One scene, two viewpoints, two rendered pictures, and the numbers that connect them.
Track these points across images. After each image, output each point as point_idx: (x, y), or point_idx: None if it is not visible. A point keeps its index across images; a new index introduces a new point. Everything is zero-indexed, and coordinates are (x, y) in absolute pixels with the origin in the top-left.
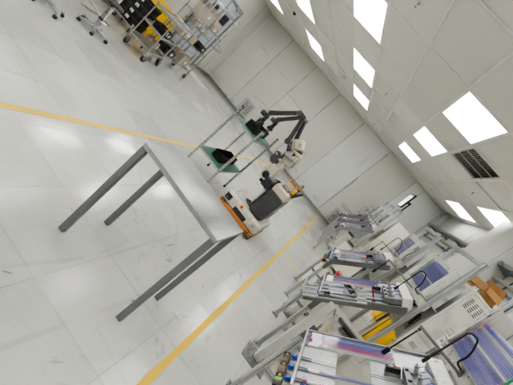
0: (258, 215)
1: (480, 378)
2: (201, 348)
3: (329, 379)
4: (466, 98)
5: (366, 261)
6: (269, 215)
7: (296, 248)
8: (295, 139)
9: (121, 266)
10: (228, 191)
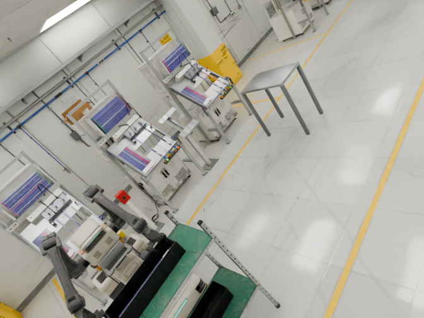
0: None
1: (184, 57)
2: (243, 141)
3: (215, 83)
4: None
5: (77, 203)
6: None
7: None
8: (98, 224)
9: (290, 128)
10: (200, 281)
